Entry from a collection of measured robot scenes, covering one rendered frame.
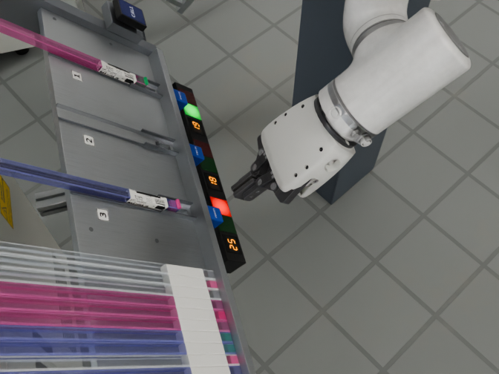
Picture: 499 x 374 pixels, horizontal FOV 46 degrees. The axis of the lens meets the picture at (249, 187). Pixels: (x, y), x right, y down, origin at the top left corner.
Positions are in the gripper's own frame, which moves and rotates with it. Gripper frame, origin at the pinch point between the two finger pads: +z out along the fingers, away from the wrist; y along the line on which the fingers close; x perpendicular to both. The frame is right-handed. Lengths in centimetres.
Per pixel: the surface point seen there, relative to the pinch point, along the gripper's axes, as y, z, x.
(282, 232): 26, 40, -66
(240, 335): -18.5, 6.1, 3.0
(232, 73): 84, 38, -67
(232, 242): -2.8, 9.2, -4.8
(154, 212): -1.2, 8.3, 10.3
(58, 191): 35, 54, -8
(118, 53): 27.4, 8.3, 9.9
